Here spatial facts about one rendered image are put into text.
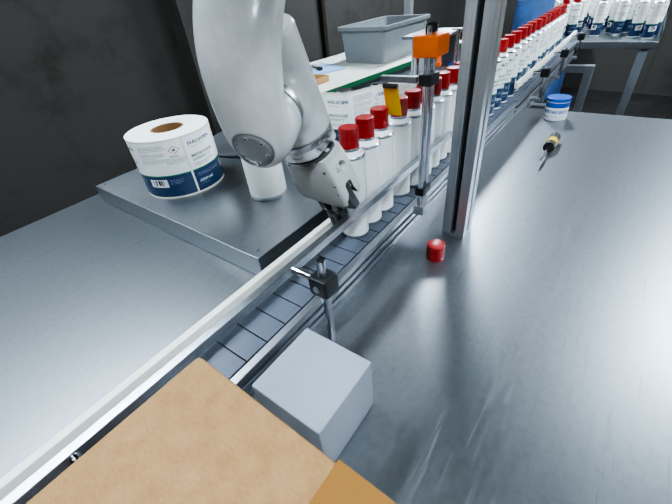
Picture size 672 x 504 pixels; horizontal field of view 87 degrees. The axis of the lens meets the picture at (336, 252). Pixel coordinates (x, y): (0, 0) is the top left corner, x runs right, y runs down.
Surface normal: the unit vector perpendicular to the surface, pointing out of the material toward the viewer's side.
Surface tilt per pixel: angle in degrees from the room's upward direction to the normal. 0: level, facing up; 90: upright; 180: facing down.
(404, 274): 0
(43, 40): 90
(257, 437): 0
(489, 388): 0
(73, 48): 90
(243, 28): 68
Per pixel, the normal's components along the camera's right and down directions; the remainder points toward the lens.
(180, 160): 0.42, 0.52
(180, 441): -0.10, -0.79
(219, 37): -0.24, 0.33
